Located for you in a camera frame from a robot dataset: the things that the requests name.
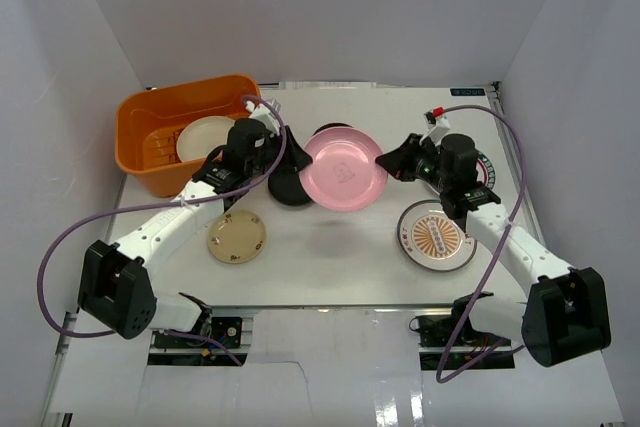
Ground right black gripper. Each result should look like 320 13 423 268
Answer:
377 134 452 192

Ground pink plate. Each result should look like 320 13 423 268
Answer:
299 126 388 212

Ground cream plate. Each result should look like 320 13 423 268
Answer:
176 116 235 163

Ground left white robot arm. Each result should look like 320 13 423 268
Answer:
78 118 312 346

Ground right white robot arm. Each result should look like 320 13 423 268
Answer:
376 134 611 367

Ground orange plastic bin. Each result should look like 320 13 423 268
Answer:
115 74 261 198

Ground black plate front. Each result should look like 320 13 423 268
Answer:
267 172 312 207

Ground black plate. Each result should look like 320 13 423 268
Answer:
267 172 312 207
315 122 351 134

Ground black plate rear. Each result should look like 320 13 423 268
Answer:
315 122 351 134

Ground white papers at back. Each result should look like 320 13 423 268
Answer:
278 81 377 90

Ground orange sunburst patterned plate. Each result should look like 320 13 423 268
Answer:
396 200 477 273

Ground white green rimmed plate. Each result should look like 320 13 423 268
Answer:
476 151 497 189

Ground blue table label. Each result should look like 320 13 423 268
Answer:
450 87 486 97

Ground small yellow floral plate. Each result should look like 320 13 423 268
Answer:
207 210 267 264

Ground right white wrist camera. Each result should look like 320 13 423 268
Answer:
421 107 451 145

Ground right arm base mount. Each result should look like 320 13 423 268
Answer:
408 315 515 371

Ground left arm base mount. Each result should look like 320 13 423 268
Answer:
148 303 247 367

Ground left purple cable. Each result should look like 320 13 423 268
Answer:
36 94 289 366

